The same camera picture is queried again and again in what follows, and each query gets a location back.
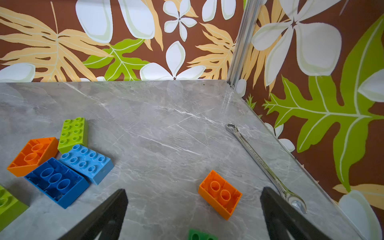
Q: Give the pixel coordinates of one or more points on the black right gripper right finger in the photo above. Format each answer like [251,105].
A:
[284,222]

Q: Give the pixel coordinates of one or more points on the light blue lego brick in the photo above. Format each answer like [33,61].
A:
[92,165]

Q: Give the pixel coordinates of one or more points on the small dark green lego brick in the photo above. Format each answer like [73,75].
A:
[198,235]

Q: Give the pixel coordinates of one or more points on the lime green lego brick front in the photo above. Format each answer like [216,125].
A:
[11,208]

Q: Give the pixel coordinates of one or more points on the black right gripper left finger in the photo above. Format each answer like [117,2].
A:
[103,223]

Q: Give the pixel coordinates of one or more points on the dark blue upturned lego brick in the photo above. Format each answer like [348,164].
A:
[57,181]

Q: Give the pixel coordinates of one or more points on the lime green lego brick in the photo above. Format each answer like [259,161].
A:
[11,208]
[74,132]

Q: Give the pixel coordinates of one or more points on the aluminium frame post right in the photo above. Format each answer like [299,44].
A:
[245,34]

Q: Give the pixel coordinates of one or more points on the silver combination wrench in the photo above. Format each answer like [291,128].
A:
[290,197]

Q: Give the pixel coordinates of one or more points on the small orange upturned lego brick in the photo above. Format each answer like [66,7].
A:
[220,194]

